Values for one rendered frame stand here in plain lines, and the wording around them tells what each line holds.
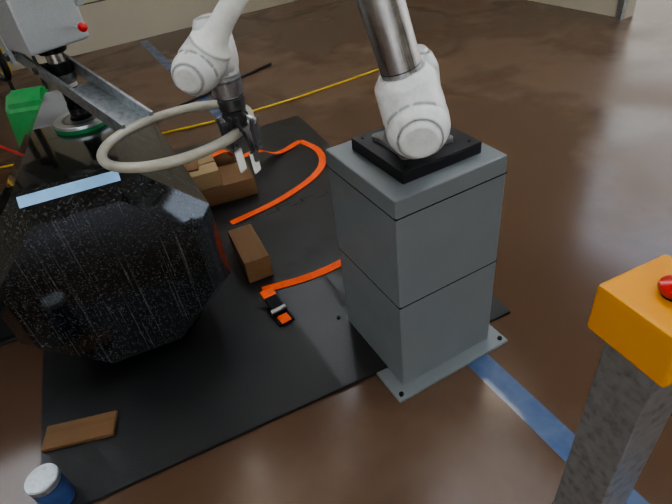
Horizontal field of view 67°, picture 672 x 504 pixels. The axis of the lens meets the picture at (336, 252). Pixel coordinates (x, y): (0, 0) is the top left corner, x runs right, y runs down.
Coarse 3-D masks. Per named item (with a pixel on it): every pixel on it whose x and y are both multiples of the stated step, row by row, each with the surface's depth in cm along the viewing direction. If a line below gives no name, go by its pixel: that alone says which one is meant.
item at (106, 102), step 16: (32, 64) 184; (80, 64) 186; (48, 80) 182; (96, 80) 183; (80, 96) 173; (96, 96) 181; (112, 96) 182; (128, 96) 176; (96, 112) 171; (112, 112) 176; (128, 112) 177; (144, 112) 173; (112, 128) 170; (144, 128) 173
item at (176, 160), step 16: (160, 112) 173; (176, 112) 175; (128, 128) 167; (112, 144) 160; (208, 144) 140; (224, 144) 142; (112, 160) 144; (160, 160) 137; (176, 160) 137; (192, 160) 138
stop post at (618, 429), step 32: (608, 288) 63; (640, 288) 63; (608, 320) 65; (640, 320) 60; (608, 352) 70; (640, 352) 61; (608, 384) 72; (640, 384) 66; (608, 416) 74; (640, 416) 68; (576, 448) 84; (608, 448) 77; (640, 448) 76; (576, 480) 88; (608, 480) 79
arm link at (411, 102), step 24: (360, 0) 108; (384, 0) 106; (384, 24) 109; (408, 24) 111; (384, 48) 113; (408, 48) 113; (384, 72) 117; (408, 72) 116; (432, 72) 117; (384, 96) 118; (408, 96) 116; (432, 96) 117; (384, 120) 122; (408, 120) 116; (432, 120) 116; (408, 144) 119; (432, 144) 119
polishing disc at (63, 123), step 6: (66, 114) 200; (60, 120) 196; (66, 120) 195; (84, 120) 193; (90, 120) 192; (96, 120) 192; (54, 126) 192; (60, 126) 191; (66, 126) 190; (72, 126) 190; (78, 126) 189; (84, 126) 189; (90, 126) 190
